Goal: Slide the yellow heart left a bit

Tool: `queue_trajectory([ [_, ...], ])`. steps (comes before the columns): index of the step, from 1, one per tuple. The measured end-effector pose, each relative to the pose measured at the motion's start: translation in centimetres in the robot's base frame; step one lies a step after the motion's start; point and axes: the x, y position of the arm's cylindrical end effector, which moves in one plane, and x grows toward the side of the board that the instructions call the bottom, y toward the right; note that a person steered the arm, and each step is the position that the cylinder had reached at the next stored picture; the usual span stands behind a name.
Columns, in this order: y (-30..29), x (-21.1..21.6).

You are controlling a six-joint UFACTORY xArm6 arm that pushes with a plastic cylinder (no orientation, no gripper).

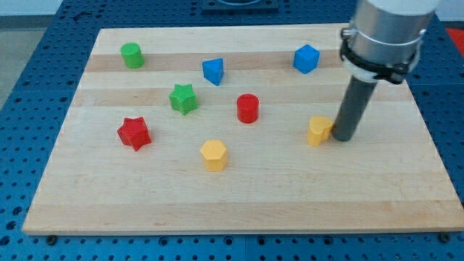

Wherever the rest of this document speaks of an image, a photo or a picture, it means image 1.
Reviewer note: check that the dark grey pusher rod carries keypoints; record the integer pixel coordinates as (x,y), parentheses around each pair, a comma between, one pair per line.
(356,98)

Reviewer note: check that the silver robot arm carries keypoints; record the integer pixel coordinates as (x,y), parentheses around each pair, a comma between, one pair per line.
(382,42)

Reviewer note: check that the wooden board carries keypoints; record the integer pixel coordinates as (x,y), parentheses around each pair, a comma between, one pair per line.
(388,178)

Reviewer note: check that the green star block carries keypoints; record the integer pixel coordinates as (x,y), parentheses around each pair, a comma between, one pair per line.
(183,99)

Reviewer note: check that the yellow heart block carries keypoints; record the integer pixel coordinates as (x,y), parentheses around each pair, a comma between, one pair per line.
(319,130)

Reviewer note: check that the red star block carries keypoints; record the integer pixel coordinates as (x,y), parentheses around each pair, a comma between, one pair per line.
(134,132)

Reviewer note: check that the blue cube block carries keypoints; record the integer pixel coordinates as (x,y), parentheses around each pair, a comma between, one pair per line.
(306,59)

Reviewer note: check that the blue triangle block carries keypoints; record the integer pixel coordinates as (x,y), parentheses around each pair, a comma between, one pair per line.
(213,70)

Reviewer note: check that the red cylinder block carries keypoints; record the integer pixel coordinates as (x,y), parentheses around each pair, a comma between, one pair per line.
(247,108)

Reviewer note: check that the yellow hexagon block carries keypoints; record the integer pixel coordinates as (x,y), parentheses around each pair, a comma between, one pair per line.
(214,155)

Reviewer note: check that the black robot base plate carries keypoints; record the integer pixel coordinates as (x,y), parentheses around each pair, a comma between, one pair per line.
(239,5)

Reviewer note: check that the green cylinder block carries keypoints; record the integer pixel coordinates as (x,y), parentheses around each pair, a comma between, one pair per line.
(132,56)

